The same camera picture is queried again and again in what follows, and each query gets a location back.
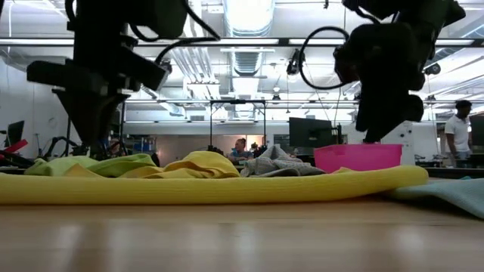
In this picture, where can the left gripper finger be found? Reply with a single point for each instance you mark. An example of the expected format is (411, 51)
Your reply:
(87, 117)
(111, 113)

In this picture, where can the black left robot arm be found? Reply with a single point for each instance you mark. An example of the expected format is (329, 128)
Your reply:
(102, 22)

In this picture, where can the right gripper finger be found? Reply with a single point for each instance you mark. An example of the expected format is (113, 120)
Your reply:
(366, 111)
(385, 117)

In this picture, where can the black background robot arm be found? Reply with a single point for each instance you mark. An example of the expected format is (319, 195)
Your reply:
(56, 141)

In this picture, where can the silver ceiling air duct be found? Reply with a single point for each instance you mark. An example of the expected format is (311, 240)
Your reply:
(247, 15)

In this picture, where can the white column cabinet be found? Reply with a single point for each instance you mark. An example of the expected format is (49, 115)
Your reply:
(404, 143)

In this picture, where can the pale yellow microfiber towel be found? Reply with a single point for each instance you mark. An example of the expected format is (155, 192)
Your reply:
(227, 189)

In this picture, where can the lime green microfiber towel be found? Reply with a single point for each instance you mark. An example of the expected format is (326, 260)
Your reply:
(125, 162)

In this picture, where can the red object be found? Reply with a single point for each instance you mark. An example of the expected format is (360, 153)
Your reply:
(15, 146)

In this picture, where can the golden yellow microfiber towel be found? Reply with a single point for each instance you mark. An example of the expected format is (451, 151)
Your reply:
(204, 164)

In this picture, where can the person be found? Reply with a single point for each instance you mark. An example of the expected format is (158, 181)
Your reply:
(458, 130)
(241, 153)

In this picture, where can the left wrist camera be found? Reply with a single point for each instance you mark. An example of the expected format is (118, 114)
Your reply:
(147, 72)

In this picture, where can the black ceiling dome camera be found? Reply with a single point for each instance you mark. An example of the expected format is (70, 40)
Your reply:
(433, 68)

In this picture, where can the pink plastic bin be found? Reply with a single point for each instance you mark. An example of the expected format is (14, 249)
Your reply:
(359, 158)

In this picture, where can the black hanging camera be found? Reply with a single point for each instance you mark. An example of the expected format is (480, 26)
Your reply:
(293, 66)

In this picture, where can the light blue microfiber towel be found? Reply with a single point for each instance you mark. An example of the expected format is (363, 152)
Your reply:
(446, 192)

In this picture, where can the grey microfiber towel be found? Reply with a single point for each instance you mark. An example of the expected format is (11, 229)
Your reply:
(276, 162)

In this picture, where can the small black monitor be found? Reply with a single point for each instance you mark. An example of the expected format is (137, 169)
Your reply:
(16, 133)

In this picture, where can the black aluminium table frame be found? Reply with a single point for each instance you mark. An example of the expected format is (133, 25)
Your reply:
(453, 172)

